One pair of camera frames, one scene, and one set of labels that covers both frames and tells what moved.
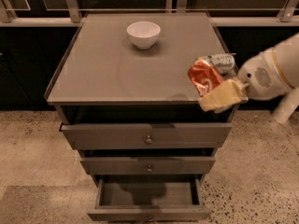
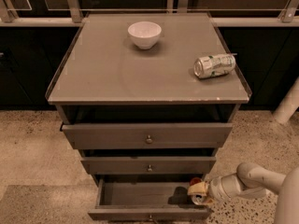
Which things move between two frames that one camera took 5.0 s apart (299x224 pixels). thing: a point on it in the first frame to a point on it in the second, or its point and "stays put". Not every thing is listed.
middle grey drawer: x=148 y=164 stays put
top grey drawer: x=147 y=136 stays put
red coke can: x=204 y=77 to x=197 y=199
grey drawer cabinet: x=123 y=99 stays put
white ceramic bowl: x=143 y=34 stays put
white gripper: x=261 y=78 to x=219 y=189
